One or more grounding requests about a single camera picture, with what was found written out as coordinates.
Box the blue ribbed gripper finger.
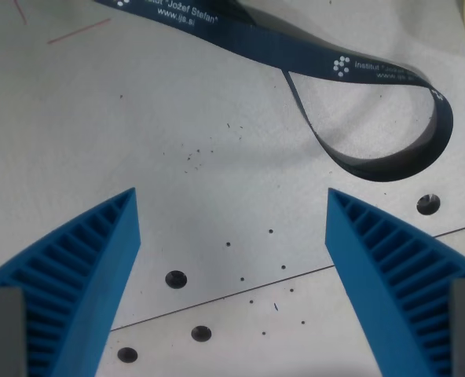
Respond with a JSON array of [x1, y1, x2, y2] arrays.
[[324, 188, 465, 377], [0, 187, 142, 377]]

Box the dark blue printed lanyard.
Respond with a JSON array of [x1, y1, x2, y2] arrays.
[[93, 0, 454, 183]]

